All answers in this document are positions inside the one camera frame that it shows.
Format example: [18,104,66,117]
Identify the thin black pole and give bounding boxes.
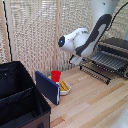
[1,0,14,63]

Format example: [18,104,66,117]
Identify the black cable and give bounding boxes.
[106,2,128,37]

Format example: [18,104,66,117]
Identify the black dish rack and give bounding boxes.
[98,36,128,80]

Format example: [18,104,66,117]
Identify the dark blue book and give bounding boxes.
[34,70,61,106]

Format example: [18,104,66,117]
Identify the metal oven rack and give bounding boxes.
[87,50,128,74]

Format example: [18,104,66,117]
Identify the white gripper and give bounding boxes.
[68,54,85,66]

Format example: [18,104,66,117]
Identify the black oven door with handle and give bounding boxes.
[79,63,112,86]

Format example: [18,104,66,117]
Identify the black fabric storage box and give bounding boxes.
[0,60,52,128]

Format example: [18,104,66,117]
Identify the long yellow food stick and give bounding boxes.
[58,82,66,92]

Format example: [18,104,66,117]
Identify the white oval dish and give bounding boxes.
[57,79,72,97]

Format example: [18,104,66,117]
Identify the red plastic cup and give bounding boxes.
[50,70,62,84]

